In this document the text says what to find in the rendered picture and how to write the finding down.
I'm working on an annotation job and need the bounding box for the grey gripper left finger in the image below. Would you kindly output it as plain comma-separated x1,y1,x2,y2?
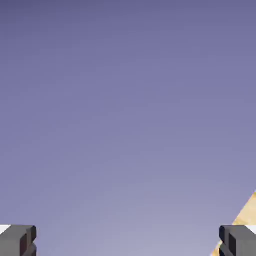
0,224,38,256

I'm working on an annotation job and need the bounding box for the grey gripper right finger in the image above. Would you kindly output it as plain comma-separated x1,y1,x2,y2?
218,224,256,256

